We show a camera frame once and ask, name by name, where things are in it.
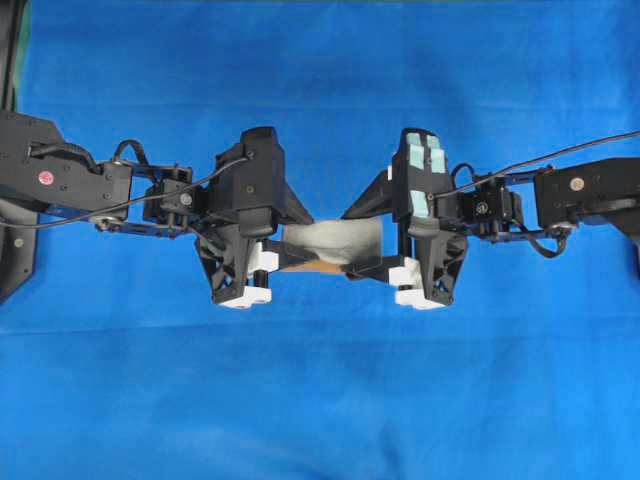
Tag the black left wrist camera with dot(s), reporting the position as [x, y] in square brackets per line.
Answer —
[249, 191]

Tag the blue table cloth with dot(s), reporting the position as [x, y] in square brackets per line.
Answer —
[115, 364]

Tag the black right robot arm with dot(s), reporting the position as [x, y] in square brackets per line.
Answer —
[543, 206]

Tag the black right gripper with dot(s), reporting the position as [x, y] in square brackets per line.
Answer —
[425, 270]

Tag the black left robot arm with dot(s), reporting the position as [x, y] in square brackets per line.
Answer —
[41, 173]

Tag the green backdrop curtain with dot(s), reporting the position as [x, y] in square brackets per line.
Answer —
[20, 32]

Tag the black taped right wrist camera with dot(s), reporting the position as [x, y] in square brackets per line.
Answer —
[419, 169]

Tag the white and tan sponge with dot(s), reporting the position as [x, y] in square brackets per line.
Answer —
[336, 243]

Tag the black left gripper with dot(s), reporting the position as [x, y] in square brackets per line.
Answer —
[225, 254]

